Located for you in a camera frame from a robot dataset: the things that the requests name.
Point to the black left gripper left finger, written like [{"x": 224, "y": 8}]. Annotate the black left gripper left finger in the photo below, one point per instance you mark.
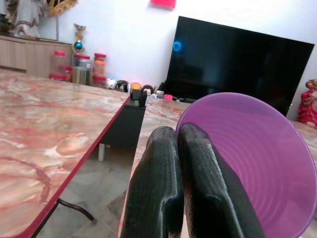
[{"x": 153, "y": 178}]

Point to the wooden sideboard cabinet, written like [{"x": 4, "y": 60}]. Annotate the wooden sideboard cabinet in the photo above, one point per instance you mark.
[{"x": 27, "y": 57}]

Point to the red-edged marble folding table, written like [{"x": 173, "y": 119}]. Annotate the red-edged marble folding table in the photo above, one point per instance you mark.
[{"x": 47, "y": 138}]

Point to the small pink box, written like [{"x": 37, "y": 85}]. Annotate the small pink box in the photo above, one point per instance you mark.
[{"x": 168, "y": 97}]

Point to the large black flat television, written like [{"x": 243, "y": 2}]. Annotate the large black flat television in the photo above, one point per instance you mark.
[{"x": 237, "y": 64}]

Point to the tall orange-filled red-lid jar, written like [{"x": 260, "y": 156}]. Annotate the tall orange-filled red-lid jar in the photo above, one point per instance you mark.
[{"x": 99, "y": 65}]

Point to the dark-lidded jar with cereal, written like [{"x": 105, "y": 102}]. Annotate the dark-lidded jar with cereal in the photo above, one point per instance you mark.
[{"x": 81, "y": 69}]

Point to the pink paper on wall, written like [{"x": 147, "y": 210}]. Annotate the pink paper on wall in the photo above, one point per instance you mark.
[{"x": 163, "y": 4}]

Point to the white robed statue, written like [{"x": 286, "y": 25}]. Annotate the white robed statue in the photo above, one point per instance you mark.
[{"x": 26, "y": 17}]

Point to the purple plastic bowl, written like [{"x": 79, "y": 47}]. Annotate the purple plastic bowl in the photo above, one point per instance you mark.
[{"x": 257, "y": 148}]

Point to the red seated figurine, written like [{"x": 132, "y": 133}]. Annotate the red seated figurine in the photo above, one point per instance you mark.
[{"x": 308, "y": 104}]

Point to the white ceramic mug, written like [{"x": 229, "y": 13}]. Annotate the white ceramic mug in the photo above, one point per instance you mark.
[{"x": 111, "y": 83}]

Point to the clear jar with red lid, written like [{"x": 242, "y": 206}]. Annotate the clear jar with red lid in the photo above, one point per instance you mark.
[{"x": 58, "y": 62}]

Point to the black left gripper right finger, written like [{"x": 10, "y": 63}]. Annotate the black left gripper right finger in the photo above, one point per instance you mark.
[{"x": 210, "y": 188}]

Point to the short red-lid jar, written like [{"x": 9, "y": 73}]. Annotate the short red-lid jar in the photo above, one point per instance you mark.
[
  {"x": 57, "y": 77},
  {"x": 99, "y": 81}
]

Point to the small red-lid jar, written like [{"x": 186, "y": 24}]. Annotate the small red-lid jar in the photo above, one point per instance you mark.
[{"x": 67, "y": 73}]

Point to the yellow garland decoration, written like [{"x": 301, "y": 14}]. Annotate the yellow garland decoration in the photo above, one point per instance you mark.
[{"x": 62, "y": 6}]

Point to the gold trophy with blue ball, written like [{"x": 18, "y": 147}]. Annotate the gold trophy with blue ball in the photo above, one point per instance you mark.
[{"x": 79, "y": 39}]

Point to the dark round ornament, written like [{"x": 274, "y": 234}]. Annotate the dark round ornament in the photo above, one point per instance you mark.
[
  {"x": 147, "y": 88},
  {"x": 121, "y": 84}
]

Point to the orange round ornament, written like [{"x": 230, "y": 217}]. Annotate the orange round ornament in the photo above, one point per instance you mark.
[{"x": 135, "y": 86}]

